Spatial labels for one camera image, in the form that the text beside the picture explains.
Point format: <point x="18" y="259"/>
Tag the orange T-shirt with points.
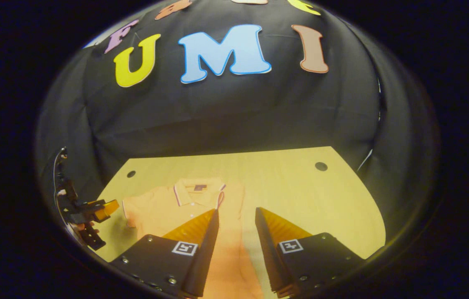
<point x="163" y="211"/>

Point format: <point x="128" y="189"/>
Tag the black table grommet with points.
<point x="321" y="166"/>
<point x="131" y="174"/>

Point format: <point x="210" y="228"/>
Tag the black backdrop cloth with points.
<point x="234" y="112"/>

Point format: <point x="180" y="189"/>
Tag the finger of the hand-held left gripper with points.
<point x="93" y="238"/>
<point x="105" y="209"/>

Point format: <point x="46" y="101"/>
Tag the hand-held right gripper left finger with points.
<point x="205" y="253"/>

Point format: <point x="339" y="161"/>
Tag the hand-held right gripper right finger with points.
<point x="268" y="253"/>

